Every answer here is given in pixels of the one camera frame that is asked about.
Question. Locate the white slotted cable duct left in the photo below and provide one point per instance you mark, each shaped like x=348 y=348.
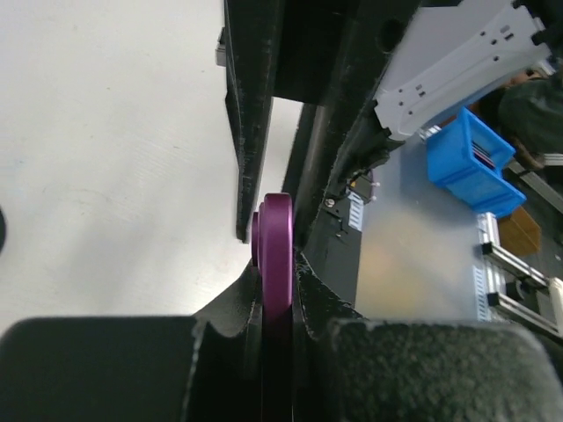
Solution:
x=355 y=214

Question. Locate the purple black phone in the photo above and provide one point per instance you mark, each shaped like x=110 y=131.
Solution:
x=272 y=254

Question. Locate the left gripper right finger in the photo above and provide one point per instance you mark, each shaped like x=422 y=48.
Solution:
x=350 y=368

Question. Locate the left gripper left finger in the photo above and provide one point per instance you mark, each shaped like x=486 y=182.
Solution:
x=202 y=367

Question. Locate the blue plastic bin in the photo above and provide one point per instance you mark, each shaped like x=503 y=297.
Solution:
x=467 y=158

